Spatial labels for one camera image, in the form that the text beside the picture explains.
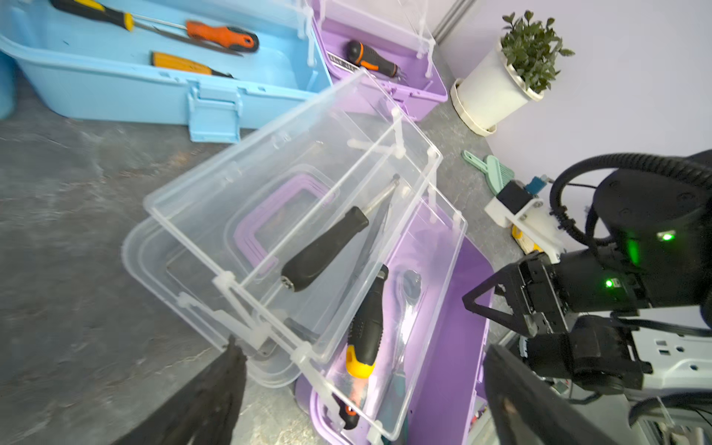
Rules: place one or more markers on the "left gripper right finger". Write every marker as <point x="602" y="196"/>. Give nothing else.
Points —
<point x="526" y="411"/>

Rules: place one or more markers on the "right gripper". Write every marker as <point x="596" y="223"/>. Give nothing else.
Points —
<point x="559" y="310"/>

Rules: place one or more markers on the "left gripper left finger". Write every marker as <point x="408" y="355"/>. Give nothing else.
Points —
<point x="204" y="411"/>

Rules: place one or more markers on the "purple toolbox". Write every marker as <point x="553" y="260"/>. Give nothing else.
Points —
<point x="391" y="39"/>
<point x="217" y="238"/>

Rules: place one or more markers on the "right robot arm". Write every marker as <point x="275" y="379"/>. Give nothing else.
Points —
<point x="644" y="226"/>

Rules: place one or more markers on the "yellow work glove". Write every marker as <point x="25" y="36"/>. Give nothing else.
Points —
<point x="524" y="242"/>

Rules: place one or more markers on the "black yellow screwdriver front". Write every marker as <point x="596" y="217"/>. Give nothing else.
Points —
<point x="366" y="330"/>

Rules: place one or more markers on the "black screwdriver in front tray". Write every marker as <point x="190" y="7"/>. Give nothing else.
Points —
<point x="308" y="264"/>

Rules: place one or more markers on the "potted green plant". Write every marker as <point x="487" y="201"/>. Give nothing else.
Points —
<point x="520" y="69"/>

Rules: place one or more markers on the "black orange screwdriver purple box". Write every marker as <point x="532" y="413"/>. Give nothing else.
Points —
<point x="361" y="55"/>

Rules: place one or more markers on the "middle blue toolbox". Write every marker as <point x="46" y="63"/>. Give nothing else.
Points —
<point x="89" y="70"/>

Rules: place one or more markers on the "yellow black orange screwdriver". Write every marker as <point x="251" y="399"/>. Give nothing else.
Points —
<point x="227" y="39"/>

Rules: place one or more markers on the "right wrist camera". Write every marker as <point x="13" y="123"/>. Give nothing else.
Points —
<point x="515" y="205"/>

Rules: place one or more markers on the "yellow handled screwdriver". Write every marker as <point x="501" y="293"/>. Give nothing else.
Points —
<point x="167" y="61"/>

